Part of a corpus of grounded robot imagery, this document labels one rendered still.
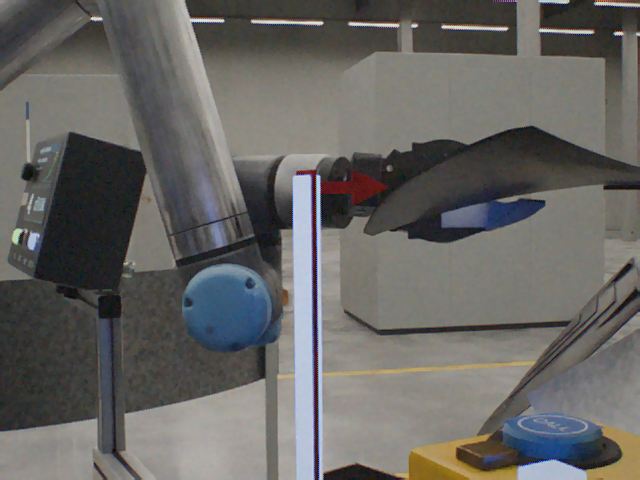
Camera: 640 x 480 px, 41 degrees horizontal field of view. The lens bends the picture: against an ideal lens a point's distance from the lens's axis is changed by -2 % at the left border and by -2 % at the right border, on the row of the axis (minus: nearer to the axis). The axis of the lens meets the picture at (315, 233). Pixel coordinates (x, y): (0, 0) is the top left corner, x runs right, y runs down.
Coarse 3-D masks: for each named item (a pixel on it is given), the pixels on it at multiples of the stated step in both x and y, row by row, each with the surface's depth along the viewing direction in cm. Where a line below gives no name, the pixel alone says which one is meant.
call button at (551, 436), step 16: (528, 416) 36; (544, 416) 36; (560, 416) 36; (512, 432) 34; (528, 432) 34; (544, 432) 34; (560, 432) 34; (576, 432) 34; (592, 432) 34; (528, 448) 33; (544, 448) 33; (560, 448) 33; (576, 448) 33; (592, 448) 33
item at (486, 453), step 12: (468, 444) 34; (480, 444) 34; (492, 444) 34; (456, 456) 34; (468, 456) 33; (480, 456) 32; (492, 456) 32; (504, 456) 33; (516, 456) 33; (480, 468) 32
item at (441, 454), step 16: (608, 432) 37; (624, 432) 37; (416, 448) 36; (432, 448) 35; (448, 448) 35; (608, 448) 34; (624, 448) 35; (416, 464) 35; (432, 464) 34; (448, 464) 33; (464, 464) 33; (512, 464) 33; (528, 464) 33; (576, 464) 32; (592, 464) 32; (608, 464) 33; (624, 464) 33
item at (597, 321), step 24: (624, 264) 86; (600, 288) 91; (624, 288) 83; (600, 312) 84; (624, 312) 80; (576, 336) 85; (600, 336) 80; (552, 360) 87; (576, 360) 81; (528, 384) 87; (480, 432) 87
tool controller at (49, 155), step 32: (32, 160) 128; (64, 160) 105; (96, 160) 107; (128, 160) 109; (64, 192) 106; (96, 192) 107; (128, 192) 109; (32, 224) 113; (64, 224) 106; (96, 224) 108; (128, 224) 109; (32, 256) 108; (64, 256) 106; (96, 256) 108; (64, 288) 118; (96, 288) 108
